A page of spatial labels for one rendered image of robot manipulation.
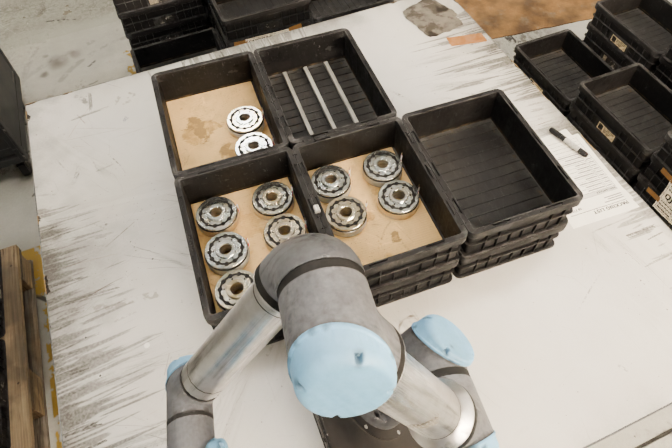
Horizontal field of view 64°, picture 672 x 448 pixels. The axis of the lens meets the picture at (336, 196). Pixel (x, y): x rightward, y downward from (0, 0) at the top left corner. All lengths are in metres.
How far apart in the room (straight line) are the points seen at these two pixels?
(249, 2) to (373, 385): 2.22
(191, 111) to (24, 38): 2.18
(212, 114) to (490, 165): 0.80
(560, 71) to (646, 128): 0.51
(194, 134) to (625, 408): 1.27
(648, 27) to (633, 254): 1.54
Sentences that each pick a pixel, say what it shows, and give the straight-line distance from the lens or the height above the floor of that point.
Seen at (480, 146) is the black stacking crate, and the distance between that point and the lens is 1.55.
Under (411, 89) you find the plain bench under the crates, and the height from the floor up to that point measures 0.70.
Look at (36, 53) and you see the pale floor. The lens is 3.59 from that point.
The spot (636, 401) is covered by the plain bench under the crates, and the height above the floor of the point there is 0.70.
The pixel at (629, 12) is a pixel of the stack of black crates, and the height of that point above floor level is 0.38.
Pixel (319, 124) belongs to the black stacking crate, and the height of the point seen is 0.83.
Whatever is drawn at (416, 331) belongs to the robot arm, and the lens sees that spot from 1.03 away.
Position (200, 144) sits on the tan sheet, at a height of 0.83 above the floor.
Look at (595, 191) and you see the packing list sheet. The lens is 1.71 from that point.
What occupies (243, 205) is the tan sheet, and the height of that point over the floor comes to 0.83.
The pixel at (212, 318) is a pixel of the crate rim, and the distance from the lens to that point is 1.16.
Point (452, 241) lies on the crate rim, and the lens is 1.23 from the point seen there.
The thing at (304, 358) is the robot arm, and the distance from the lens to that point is 0.60.
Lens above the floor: 1.96
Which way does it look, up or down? 54 degrees down
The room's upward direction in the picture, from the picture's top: 2 degrees counter-clockwise
